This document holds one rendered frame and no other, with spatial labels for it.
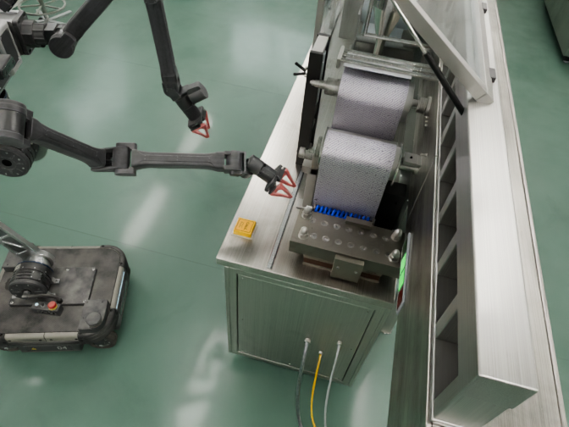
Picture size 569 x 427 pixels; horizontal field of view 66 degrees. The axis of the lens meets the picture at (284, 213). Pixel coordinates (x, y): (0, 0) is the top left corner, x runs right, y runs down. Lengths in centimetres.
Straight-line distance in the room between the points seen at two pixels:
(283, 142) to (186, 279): 105
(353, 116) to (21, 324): 180
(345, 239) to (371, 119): 45
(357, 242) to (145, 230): 170
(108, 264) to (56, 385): 62
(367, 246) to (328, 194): 24
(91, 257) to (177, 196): 81
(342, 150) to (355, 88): 25
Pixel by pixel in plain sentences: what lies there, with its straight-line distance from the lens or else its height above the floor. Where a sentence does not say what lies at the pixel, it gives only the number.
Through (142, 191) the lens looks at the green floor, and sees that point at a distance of 316.
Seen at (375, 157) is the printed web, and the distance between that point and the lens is 148.
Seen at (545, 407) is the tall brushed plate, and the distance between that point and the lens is 99.
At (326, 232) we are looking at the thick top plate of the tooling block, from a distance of 156.
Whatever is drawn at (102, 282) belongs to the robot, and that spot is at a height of 24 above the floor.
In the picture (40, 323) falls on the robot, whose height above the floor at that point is 24.
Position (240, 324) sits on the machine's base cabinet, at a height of 42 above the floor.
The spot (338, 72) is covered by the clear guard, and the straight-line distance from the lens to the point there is 250.
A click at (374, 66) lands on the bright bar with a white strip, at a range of 162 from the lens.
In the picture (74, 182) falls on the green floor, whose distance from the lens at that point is 335.
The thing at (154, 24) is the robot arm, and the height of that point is 151.
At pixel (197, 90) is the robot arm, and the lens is 177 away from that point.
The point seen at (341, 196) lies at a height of 110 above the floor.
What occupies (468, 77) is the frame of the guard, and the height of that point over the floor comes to 171.
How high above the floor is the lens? 223
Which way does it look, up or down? 49 degrees down
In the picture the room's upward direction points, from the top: 7 degrees clockwise
